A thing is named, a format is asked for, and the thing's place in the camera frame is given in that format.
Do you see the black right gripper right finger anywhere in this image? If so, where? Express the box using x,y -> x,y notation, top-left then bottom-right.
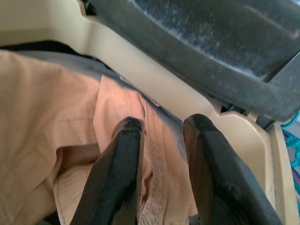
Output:
183,114 -> 283,225

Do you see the teal plastic basket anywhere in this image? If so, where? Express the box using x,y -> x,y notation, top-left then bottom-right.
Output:
280,110 -> 300,190

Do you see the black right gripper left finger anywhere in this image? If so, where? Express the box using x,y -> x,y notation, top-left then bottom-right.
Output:
74,116 -> 146,225

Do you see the peach orange garment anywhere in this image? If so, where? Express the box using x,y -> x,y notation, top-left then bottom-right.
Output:
0,50 -> 200,225

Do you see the beige top-loading washing machine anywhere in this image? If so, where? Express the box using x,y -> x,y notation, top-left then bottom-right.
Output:
0,0 -> 300,225

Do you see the dark grey washer lid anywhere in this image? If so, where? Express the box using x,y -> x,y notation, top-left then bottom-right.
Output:
86,0 -> 300,122

